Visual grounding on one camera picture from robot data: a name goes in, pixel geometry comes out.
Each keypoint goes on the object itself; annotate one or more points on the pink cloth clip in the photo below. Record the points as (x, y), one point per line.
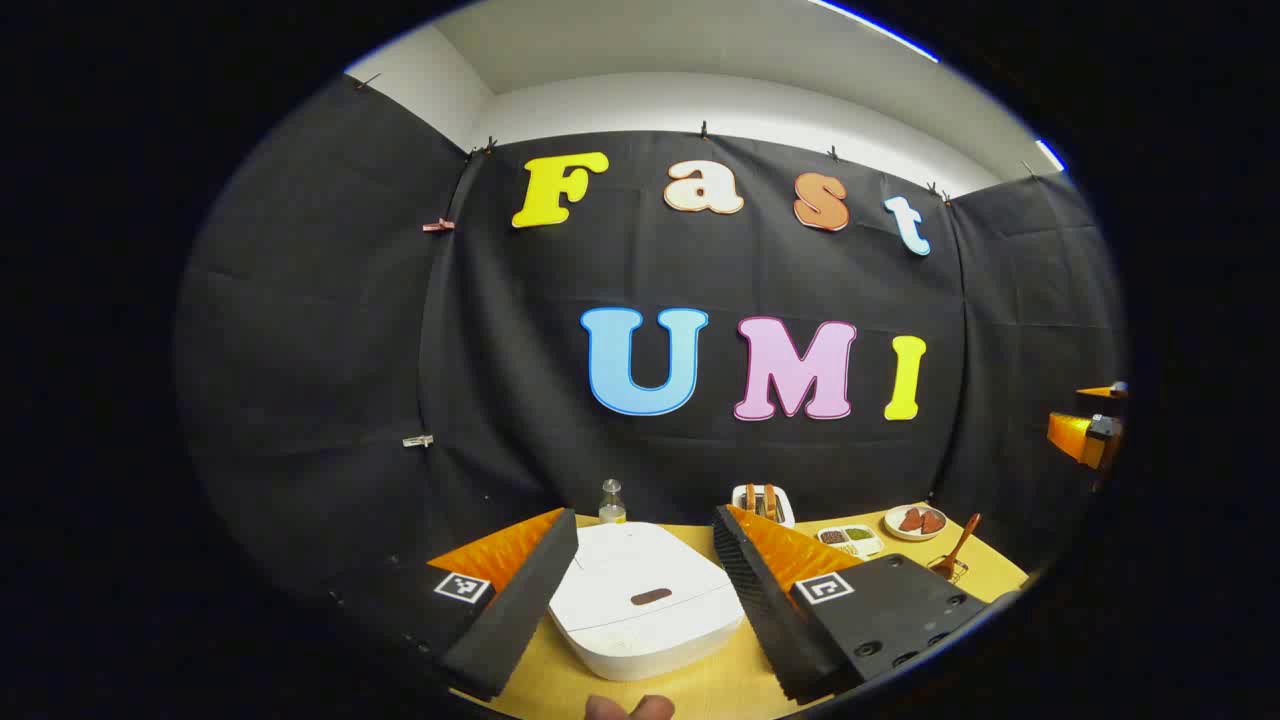
(438, 225)

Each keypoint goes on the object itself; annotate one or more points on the brown wooden spoon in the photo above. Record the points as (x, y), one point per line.
(958, 548)

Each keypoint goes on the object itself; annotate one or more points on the white round plate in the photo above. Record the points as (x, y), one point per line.
(915, 535)

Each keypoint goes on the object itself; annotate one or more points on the short ceiling light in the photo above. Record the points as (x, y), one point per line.
(1051, 155)

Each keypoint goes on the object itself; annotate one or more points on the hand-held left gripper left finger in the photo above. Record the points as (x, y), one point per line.
(520, 610)

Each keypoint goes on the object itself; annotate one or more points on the white divided bean dish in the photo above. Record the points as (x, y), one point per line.
(850, 541)

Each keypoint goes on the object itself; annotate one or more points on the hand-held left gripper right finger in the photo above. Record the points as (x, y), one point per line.
(770, 620)

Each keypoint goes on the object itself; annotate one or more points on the small clear glass bottle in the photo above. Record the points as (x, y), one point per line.
(612, 505)

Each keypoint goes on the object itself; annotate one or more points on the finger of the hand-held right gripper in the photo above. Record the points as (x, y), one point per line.
(1100, 392)
(1075, 438)

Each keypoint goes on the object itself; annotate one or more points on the white rice cooker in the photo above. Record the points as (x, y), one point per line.
(640, 560)

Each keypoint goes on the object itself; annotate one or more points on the white toaster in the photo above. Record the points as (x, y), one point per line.
(785, 510)

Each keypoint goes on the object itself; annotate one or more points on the red meat slice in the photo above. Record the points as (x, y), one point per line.
(933, 521)
(910, 520)

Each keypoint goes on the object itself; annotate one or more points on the long ceiling light strip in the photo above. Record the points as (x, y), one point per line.
(880, 28)

